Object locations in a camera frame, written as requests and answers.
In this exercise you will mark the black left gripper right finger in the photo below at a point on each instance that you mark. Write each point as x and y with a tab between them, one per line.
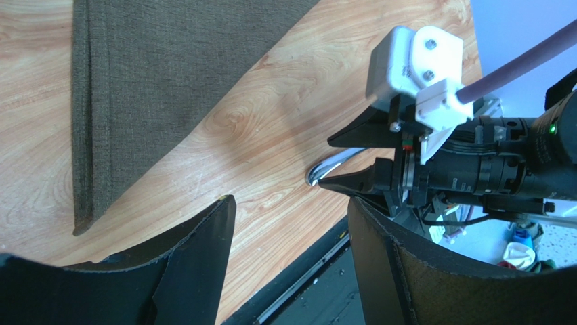
404	278

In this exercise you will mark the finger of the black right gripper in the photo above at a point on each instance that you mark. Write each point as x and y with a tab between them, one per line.
374	185

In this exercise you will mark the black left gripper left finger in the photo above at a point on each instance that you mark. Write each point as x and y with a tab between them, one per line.
175	277

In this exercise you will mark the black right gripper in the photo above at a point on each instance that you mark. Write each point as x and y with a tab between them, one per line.
509	164

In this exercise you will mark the silver table knife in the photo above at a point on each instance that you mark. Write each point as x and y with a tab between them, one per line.
326	166

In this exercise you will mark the olive brown cloth napkin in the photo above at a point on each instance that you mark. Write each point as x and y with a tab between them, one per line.
143	76

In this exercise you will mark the colourful clutter below table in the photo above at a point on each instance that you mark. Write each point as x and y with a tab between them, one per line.
553	239

